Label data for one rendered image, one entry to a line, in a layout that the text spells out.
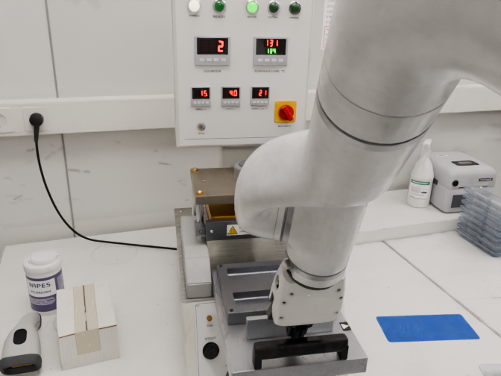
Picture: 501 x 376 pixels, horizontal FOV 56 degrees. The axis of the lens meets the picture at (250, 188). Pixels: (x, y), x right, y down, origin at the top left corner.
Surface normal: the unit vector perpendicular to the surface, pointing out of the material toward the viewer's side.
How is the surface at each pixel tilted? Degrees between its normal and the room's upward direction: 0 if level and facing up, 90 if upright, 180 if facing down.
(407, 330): 0
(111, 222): 90
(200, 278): 40
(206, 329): 65
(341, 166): 127
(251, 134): 90
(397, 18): 112
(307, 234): 104
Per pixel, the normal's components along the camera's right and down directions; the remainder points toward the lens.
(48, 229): 0.31, 0.36
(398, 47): -0.51, 0.78
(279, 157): -0.66, -0.44
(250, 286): 0.03, -0.93
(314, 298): 0.15, 0.73
